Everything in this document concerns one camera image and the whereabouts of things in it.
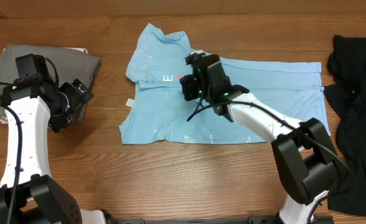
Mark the black polo shirt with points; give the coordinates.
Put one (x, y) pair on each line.
(347, 97)

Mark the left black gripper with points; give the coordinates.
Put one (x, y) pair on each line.
(59, 122)

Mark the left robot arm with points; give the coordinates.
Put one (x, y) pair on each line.
(34, 103)

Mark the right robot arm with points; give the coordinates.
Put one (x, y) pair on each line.
(307, 163)

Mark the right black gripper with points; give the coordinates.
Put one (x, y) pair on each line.
(186, 83)

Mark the folded grey trousers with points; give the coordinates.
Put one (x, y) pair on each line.
(70, 63)

